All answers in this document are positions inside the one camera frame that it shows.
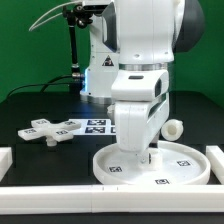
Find black cable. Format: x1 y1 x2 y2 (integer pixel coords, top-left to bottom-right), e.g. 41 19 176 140
5 74 84 99

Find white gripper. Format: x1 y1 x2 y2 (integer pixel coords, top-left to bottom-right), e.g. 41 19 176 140
111 69 169 153

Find white left fence block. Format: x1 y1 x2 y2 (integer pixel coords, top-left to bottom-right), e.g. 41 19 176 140
0 147 13 181

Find white fence block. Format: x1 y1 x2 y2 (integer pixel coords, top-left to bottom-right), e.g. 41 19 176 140
0 147 13 181
206 146 224 185

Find white front fence rail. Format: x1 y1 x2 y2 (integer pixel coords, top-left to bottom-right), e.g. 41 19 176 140
0 185 224 215

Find white round table top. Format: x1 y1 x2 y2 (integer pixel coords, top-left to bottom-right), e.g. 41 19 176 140
93 141 211 185

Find white cross-shaped table base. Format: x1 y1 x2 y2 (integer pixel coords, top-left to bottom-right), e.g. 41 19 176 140
18 119 81 147

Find white right fence block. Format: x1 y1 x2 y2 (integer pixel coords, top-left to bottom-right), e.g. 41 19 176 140
206 146 224 185

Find black camera stand pole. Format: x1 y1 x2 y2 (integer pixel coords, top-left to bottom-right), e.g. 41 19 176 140
63 4 92 94

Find white cable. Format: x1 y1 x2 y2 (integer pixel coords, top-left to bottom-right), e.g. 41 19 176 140
28 0 84 32

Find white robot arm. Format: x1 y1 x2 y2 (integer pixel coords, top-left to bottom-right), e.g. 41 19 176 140
82 0 204 152

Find white marker sheet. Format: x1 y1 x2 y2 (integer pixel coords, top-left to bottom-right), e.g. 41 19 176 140
72 119 116 136

